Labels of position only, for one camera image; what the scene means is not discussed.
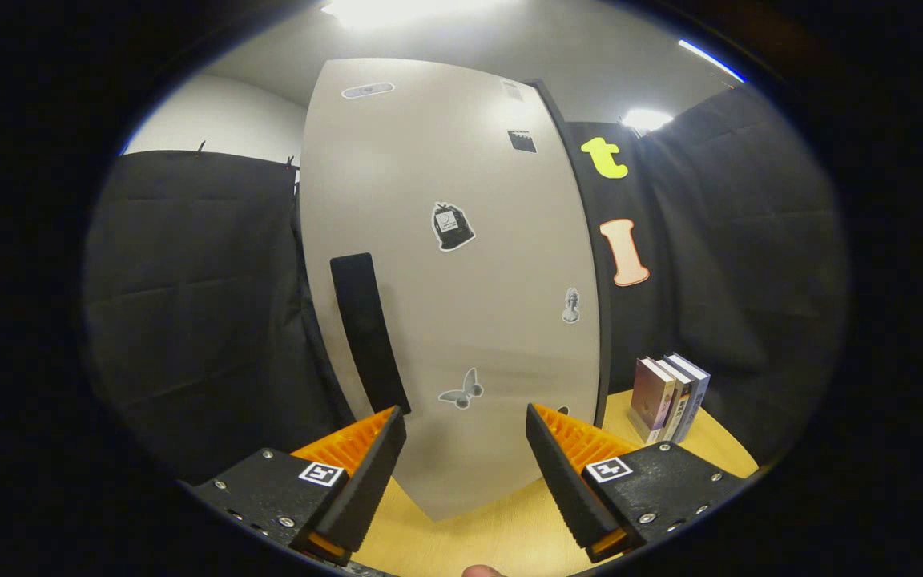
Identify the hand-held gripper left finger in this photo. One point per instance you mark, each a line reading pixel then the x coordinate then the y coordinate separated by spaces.
pixel 369 481

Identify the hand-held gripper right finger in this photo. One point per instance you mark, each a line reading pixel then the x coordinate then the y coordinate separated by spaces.
pixel 562 481

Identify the grey cabinet door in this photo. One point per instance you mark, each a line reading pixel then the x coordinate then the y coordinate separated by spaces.
pixel 445 304

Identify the white spine book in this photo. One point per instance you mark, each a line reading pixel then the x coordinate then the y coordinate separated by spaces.
pixel 682 405

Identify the dark cabinet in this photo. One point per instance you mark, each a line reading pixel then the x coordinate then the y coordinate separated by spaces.
pixel 605 344

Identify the blue grey book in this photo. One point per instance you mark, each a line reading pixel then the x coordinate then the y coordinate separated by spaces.
pixel 698 393

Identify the black backdrop cloth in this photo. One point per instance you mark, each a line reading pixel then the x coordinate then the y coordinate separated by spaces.
pixel 189 304

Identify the small ceiling light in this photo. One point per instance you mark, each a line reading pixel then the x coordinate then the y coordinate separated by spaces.
pixel 646 120

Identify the long strip ceiling light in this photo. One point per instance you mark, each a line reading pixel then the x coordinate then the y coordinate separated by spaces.
pixel 710 59

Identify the wide ceiling light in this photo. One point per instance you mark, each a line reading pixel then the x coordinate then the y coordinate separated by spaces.
pixel 413 10

